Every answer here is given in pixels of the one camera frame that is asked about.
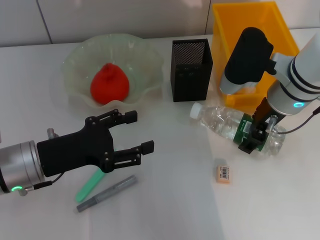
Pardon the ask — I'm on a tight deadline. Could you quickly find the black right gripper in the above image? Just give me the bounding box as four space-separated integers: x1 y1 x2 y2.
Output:
238 96 279 155

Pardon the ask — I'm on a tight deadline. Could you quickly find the black mesh pen holder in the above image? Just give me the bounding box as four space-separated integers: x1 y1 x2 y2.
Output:
169 38 213 103

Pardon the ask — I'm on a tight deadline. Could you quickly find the beige eraser with barcode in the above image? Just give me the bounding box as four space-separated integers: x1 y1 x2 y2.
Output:
216 164 232 185

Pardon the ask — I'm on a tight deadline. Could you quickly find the grey marker pen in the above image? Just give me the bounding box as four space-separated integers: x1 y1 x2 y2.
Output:
76 174 138 213

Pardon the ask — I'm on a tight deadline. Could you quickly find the red-orange fruit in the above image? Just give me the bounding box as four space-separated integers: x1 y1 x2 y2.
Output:
89 62 131 105

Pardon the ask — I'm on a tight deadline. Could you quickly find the mint green pen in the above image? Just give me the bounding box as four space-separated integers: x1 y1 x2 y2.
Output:
75 167 106 203

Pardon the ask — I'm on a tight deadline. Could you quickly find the green glass fruit bowl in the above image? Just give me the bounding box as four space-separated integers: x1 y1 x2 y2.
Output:
61 34 165 109

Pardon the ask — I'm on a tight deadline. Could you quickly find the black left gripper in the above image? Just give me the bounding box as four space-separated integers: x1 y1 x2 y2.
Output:
36 109 155 178

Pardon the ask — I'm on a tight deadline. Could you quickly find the clear green-label water bottle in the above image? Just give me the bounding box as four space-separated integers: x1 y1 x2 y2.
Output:
189 102 287 157

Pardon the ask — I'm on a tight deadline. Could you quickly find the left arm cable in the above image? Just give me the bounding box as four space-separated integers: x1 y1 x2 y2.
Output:
11 173 63 197

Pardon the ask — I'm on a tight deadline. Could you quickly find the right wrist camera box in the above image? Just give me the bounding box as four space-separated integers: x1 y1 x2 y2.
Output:
219 26 277 95

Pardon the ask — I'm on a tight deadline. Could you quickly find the orange plastic bin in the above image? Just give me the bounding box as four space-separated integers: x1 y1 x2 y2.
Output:
211 1 301 107

